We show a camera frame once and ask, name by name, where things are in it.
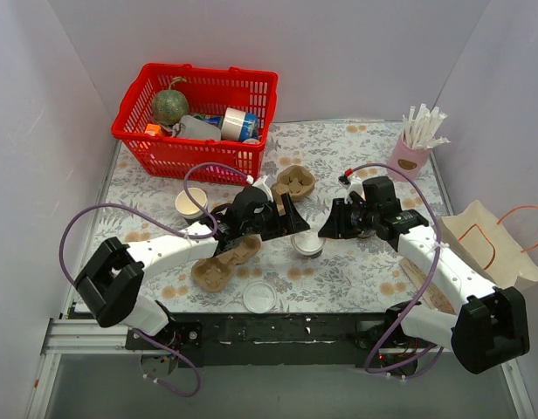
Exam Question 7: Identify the white wrapped straws bundle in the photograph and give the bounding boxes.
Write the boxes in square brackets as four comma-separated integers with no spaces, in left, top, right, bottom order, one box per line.
[401,103,450,151]

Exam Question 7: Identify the floral patterned table mat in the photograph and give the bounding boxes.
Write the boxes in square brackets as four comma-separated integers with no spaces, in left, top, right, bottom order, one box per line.
[84,122,444,314]

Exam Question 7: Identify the orange small carton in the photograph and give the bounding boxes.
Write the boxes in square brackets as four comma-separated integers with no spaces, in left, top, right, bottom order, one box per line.
[144,123,162,136]

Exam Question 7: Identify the grey pouch package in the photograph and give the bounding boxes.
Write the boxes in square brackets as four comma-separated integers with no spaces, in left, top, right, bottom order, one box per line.
[172,114,221,141]

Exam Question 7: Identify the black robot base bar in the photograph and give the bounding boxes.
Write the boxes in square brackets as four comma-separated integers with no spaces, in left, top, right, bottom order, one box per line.
[124,312,431,376]

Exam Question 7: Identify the white plastic coffee lid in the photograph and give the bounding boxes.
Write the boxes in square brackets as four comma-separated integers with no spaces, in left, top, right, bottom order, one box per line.
[243,281,277,314]

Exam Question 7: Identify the dark paper coffee cup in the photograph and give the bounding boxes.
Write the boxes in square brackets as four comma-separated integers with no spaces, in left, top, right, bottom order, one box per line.
[296,248,322,258]

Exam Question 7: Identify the blue white can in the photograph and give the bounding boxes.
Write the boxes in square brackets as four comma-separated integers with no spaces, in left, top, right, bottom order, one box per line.
[221,107,259,142]

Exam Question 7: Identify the brown pulp cup carrier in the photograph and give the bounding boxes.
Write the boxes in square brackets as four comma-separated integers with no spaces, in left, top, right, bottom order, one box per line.
[271,165,316,203]
[191,236,261,292]

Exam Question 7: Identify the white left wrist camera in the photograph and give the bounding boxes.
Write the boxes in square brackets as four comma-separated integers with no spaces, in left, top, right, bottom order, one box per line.
[246,175,275,196]

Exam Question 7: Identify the pink straw holder cup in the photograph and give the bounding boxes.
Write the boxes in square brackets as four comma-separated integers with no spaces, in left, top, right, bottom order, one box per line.
[386,134,431,182]

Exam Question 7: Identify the green round melon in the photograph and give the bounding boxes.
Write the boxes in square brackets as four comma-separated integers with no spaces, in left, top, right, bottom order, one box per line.
[151,77,190,126]

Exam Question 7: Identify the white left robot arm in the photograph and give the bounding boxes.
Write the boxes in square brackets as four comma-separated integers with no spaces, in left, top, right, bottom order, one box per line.
[74,186,310,349]

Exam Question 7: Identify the empty dark paper cup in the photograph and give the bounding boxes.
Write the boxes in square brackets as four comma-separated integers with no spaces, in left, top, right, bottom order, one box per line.
[175,188,208,224]

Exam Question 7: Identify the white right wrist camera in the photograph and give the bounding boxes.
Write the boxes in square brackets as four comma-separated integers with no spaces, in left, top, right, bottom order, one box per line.
[339,169,364,203]

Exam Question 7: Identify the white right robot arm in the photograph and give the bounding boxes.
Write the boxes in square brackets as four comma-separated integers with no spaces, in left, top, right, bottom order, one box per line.
[318,174,530,374]

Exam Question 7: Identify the red plastic shopping basket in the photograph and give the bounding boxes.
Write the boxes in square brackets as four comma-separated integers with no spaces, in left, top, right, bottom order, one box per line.
[111,63,279,185]

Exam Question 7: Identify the kraft paper bag orange handles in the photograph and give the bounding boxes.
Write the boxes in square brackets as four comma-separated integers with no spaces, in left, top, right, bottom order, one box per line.
[399,200,538,315]

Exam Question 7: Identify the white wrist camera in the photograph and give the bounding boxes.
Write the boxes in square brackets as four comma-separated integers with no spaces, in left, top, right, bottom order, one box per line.
[339,169,364,203]
[246,175,275,196]

